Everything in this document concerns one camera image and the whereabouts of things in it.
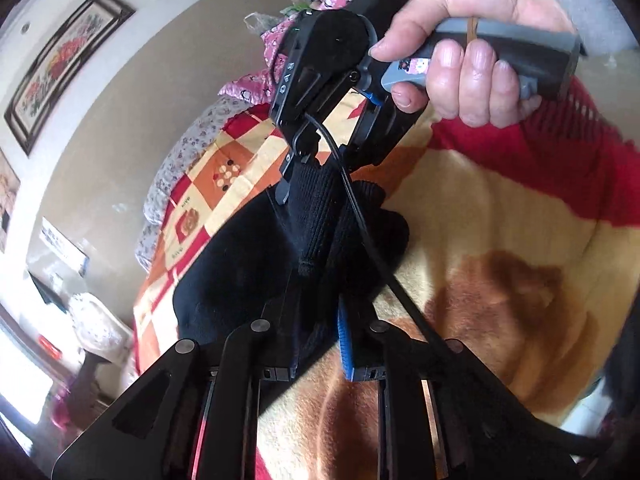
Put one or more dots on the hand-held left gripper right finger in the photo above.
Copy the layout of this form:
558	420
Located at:
346	345

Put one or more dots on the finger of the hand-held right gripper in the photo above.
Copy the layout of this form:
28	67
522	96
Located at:
300	170
372	130

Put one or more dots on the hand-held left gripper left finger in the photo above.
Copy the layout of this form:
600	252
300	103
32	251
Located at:
282	360

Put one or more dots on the black pants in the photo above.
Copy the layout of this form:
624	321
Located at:
240	260

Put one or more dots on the person's right forearm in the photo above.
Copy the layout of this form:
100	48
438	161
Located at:
600	5

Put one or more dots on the clear plastic bag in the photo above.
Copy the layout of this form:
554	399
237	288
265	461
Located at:
260	22

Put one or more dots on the pink penguin print quilt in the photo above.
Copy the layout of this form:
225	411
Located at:
245	87

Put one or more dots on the floral bed sheet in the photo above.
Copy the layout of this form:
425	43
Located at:
195	135

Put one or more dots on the orange red checkered blanket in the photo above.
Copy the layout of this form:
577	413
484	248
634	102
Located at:
500	210

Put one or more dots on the dark wooden desk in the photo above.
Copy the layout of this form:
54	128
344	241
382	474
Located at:
92	380

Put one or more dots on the purple cloth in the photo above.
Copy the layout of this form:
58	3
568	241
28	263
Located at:
62	407

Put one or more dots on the framed flower picture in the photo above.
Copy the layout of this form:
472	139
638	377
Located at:
60	65

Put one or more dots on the red wall sticker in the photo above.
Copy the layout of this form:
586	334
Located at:
50	347

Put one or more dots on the wall calendar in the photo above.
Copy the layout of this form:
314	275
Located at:
62	247

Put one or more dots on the wall photo poster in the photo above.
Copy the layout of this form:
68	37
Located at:
7	195

